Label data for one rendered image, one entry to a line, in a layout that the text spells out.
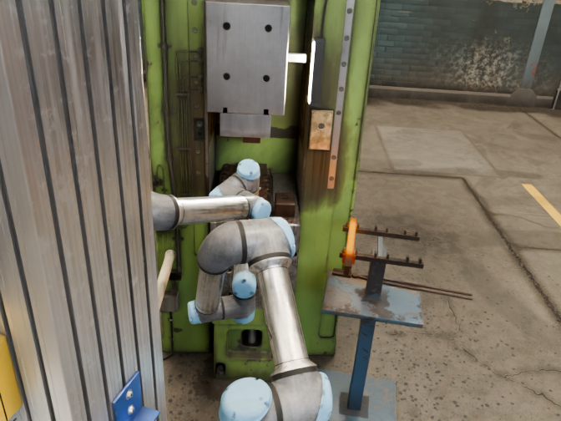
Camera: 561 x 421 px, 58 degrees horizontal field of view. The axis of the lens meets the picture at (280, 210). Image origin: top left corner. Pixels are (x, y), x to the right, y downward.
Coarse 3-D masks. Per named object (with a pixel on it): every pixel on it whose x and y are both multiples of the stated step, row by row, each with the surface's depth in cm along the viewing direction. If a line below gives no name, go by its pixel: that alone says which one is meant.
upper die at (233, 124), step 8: (224, 112) 198; (264, 112) 201; (224, 120) 198; (232, 120) 198; (240, 120) 199; (248, 120) 199; (256, 120) 199; (264, 120) 199; (224, 128) 200; (232, 128) 200; (240, 128) 200; (248, 128) 200; (256, 128) 200; (264, 128) 200; (232, 136) 201; (240, 136) 202; (248, 136) 202; (256, 136) 202; (264, 136) 202
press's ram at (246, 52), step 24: (216, 0) 183; (240, 0) 188; (264, 0) 193; (216, 24) 182; (240, 24) 182; (264, 24) 182; (288, 24) 183; (216, 48) 186; (240, 48) 186; (264, 48) 186; (216, 72) 190; (240, 72) 190; (264, 72) 190; (216, 96) 194; (240, 96) 194; (264, 96) 194
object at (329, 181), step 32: (320, 0) 192; (352, 0) 193; (320, 32) 198; (352, 32) 198; (352, 64) 204; (320, 96) 209; (352, 96) 210; (352, 128) 217; (320, 160) 222; (352, 160) 223; (320, 192) 229; (352, 192) 230; (320, 224) 237; (320, 256) 245; (320, 288) 254; (320, 320) 263; (320, 352) 273
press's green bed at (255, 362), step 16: (224, 320) 236; (256, 320) 237; (224, 336) 241; (240, 336) 247; (256, 336) 258; (224, 352) 246; (240, 352) 251; (256, 352) 252; (224, 368) 255; (240, 368) 251; (256, 368) 251; (272, 368) 252
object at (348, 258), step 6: (354, 222) 212; (354, 228) 207; (348, 234) 203; (354, 234) 203; (348, 240) 199; (354, 240) 199; (348, 246) 194; (348, 252) 190; (342, 258) 188; (348, 258) 185; (354, 258) 187; (348, 264) 181; (354, 264) 188; (348, 270) 181; (348, 276) 182
